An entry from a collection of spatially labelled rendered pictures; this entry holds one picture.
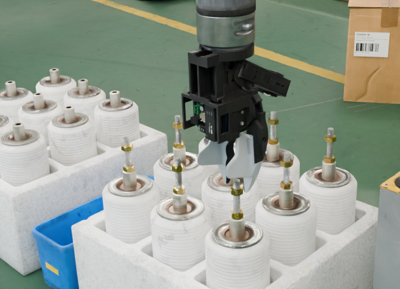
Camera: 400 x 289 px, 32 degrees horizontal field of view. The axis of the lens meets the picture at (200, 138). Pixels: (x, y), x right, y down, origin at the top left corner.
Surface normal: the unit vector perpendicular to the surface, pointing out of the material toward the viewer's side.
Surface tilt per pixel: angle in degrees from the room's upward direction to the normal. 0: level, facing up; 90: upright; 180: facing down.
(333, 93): 0
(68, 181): 90
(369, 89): 89
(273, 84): 88
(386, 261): 90
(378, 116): 0
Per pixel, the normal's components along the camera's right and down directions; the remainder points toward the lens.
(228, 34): 0.04, 0.40
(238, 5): 0.37, 0.37
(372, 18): -0.25, 0.40
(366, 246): 0.73, 0.25
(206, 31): -0.64, 0.32
